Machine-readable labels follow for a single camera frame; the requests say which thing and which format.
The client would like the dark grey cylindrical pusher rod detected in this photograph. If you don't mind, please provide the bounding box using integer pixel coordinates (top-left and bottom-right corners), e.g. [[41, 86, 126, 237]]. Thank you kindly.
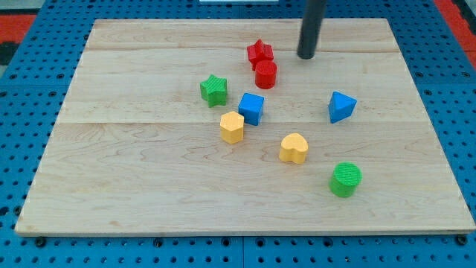
[[297, 0, 327, 60]]

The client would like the red star block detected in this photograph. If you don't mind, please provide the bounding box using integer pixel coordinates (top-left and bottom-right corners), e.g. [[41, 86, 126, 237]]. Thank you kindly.
[[246, 39, 274, 71]]

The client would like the red circle block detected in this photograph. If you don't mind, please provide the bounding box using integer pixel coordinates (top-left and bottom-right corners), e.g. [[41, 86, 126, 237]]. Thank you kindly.
[[255, 60, 277, 89]]

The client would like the green star block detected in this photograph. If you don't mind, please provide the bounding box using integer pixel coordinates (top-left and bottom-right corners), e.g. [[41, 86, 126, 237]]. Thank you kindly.
[[199, 74, 228, 108]]

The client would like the green circle block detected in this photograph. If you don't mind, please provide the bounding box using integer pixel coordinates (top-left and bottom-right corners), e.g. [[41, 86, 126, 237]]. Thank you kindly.
[[329, 162, 363, 198]]

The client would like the blue triangle block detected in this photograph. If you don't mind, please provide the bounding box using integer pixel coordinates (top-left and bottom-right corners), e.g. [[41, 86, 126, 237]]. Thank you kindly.
[[328, 92, 357, 124]]

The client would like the blue cube block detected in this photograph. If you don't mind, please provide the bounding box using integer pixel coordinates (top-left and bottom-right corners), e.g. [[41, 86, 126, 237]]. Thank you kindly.
[[238, 93, 265, 126]]

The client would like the yellow heart block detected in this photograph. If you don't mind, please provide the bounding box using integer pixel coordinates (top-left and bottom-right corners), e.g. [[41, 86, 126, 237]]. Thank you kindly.
[[278, 133, 309, 164]]

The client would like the yellow hexagon block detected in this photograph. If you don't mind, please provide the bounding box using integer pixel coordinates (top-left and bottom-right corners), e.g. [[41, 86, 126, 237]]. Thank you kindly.
[[220, 112, 244, 144]]

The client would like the light wooden board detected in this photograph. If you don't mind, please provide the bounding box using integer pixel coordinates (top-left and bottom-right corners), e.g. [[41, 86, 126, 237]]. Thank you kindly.
[[16, 19, 475, 237]]

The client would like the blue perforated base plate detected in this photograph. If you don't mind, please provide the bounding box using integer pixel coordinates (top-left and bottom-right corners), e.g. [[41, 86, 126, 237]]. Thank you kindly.
[[1, 1, 475, 267]]

